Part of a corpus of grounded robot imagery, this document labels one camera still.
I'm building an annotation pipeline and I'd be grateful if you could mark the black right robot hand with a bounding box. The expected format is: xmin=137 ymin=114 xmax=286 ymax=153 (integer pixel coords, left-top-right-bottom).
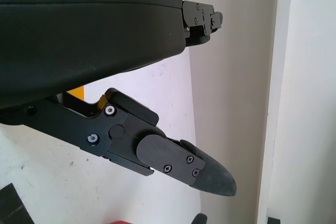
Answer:
xmin=191 ymin=214 xmax=208 ymax=224

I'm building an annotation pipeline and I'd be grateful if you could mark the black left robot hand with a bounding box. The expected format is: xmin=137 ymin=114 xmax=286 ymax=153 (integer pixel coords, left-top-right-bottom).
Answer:
xmin=0 ymin=0 xmax=237 ymax=198

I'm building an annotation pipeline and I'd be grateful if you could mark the yellow wooden block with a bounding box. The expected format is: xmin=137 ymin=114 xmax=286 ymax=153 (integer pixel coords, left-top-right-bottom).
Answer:
xmin=66 ymin=84 xmax=85 ymax=103

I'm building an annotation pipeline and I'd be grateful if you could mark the red wooden block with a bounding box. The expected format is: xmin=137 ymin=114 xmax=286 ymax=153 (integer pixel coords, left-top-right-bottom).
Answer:
xmin=104 ymin=219 xmax=135 ymax=224

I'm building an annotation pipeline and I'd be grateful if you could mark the black tape strip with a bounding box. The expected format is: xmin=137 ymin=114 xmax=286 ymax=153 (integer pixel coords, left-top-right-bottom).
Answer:
xmin=0 ymin=183 xmax=24 ymax=224

